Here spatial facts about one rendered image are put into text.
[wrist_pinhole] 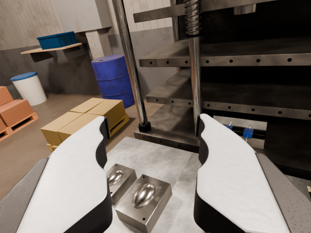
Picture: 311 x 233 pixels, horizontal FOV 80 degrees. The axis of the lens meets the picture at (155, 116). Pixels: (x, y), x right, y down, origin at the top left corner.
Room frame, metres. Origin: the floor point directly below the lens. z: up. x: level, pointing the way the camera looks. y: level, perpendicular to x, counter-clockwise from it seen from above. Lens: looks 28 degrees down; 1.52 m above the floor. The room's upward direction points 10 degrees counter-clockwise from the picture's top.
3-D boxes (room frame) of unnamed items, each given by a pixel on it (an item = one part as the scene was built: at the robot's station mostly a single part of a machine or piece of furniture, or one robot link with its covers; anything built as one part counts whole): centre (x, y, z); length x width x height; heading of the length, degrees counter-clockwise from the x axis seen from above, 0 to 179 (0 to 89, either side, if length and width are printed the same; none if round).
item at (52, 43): (4.10, 1.63, 1.37); 0.58 x 0.43 x 0.23; 60
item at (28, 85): (4.76, 2.99, 0.36); 0.59 x 0.59 x 0.72
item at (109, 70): (3.65, 0.67, 0.48); 0.66 x 0.64 x 0.96; 60
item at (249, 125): (1.05, -0.58, 0.87); 0.50 x 0.27 x 0.17; 144
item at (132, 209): (0.53, 0.11, 0.84); 0.20 x 0.15 x 0.07; 144
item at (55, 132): (2.59, 1.04, 0.20); 1.13 x 0.82 x 0.39; 154
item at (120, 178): (0.67, 0.25, 0.83); 0.17 x 0.13 x 0.06; 144
